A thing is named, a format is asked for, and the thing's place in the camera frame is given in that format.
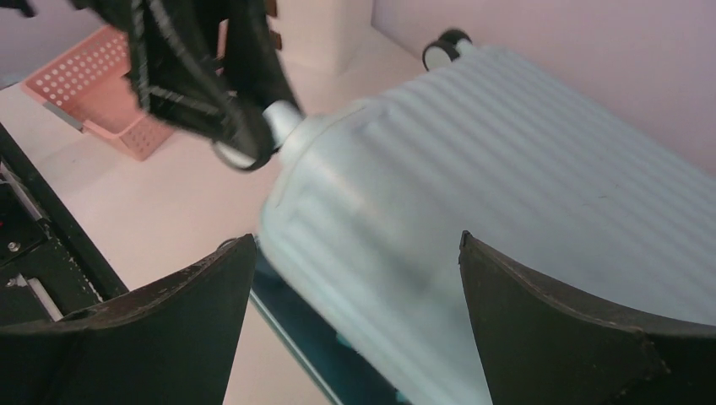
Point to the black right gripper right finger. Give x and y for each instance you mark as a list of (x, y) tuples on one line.
[(542, 341)]

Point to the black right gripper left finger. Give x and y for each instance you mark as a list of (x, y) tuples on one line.
[(172, 341)]

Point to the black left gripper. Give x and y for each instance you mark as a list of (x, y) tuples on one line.
[(208, 67)]

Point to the light blue ribbed suitcase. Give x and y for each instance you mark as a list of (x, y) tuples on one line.
[(365, 219)]

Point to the white stacked drawer box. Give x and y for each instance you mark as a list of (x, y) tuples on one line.
[(322, 35)]

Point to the pink perforated plastic basket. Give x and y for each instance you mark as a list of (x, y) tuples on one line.
[(87, 87)]

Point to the black mounting base plate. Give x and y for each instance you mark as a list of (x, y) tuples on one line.
[(49, 266)]

